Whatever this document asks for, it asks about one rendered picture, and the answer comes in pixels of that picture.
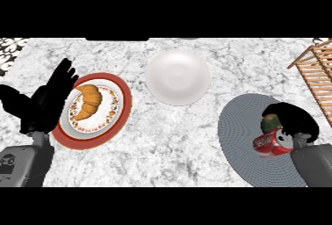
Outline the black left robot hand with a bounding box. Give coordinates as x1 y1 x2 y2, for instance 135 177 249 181
0 57 80 135

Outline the red rimmed floral plate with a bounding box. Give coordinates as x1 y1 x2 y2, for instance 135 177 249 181
51 72 135 151

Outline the grey round placemat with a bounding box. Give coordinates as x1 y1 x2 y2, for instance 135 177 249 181
218 93 309 188

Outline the wooden tiered shelf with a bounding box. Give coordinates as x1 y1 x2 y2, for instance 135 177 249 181
287 38 332 127

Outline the golden croissant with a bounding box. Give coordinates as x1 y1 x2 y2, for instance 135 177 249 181
70 84 104 121

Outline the black patterned cloth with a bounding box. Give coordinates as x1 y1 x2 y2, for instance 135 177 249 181
0 38 30 77

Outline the white bowl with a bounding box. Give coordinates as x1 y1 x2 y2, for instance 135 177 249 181
145 48 213 106

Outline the red soda can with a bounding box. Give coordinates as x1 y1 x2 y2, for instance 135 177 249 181
253 127 296 158

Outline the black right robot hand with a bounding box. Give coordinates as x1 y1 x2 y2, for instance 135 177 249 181
262 102 322 144

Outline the green squash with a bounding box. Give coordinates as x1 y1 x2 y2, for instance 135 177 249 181
262 112 284 134

